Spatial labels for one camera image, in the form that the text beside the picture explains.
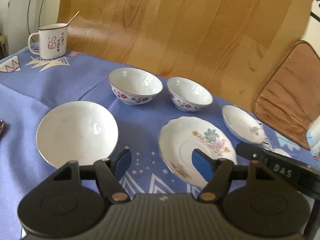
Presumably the blue patterned tablecloth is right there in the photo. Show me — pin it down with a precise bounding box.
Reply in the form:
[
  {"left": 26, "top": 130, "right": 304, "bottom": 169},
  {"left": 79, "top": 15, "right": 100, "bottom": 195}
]
[{"left": 1, "top": 48, "right": 319, "bottom": 239}]

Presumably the brown seat cushion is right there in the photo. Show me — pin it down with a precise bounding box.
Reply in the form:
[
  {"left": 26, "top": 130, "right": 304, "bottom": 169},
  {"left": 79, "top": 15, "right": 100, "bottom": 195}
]
[{"left": 252, "top": 41, "right": 319, "bottom": 150}]

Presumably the small floral plate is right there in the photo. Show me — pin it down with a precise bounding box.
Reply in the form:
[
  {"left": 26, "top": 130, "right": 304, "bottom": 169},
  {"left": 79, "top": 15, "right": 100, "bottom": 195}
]
[{"left": 222, "top": 105, "right": 265, "bottom": 145}]

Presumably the black wall cable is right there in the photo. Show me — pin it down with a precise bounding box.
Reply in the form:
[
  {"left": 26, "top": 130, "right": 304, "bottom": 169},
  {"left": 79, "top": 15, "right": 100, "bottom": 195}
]
[{"left": 26, "top": 0, "right": 48, "bottom": 37}]

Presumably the white enamel mug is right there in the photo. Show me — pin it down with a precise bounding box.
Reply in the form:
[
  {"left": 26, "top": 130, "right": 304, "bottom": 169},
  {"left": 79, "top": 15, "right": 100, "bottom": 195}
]
[{"left": 28, "top": 23, "right": 68, "bottom": 60}]

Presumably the large floral plate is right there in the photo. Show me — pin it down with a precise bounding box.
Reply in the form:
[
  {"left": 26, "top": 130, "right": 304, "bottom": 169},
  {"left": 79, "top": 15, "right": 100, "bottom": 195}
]
[{"left": 158, "top": 116, "right": 237, "bottom": 187}]

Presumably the thin spoon handle in mug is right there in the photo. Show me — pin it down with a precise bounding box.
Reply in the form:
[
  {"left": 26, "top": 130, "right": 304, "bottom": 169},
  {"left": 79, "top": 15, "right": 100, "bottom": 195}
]
[{"left": 66, "top": 10, "right": 80, "bottom": 26}]

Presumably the large white bowl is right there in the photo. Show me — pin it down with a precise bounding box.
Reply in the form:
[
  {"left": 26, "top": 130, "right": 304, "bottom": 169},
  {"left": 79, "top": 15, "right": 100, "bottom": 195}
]
[{"left": 36, "top": 101, "right": 119, "bottom": 168}]

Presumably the floral bowl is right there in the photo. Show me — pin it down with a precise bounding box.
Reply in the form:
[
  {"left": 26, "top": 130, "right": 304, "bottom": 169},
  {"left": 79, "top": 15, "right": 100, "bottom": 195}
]
[
  {"left": 167, "top": 77, "right": 213, "bottom": 112},
  {"left": 108, "top": 67, "right": 163, "bottom": 106}
]

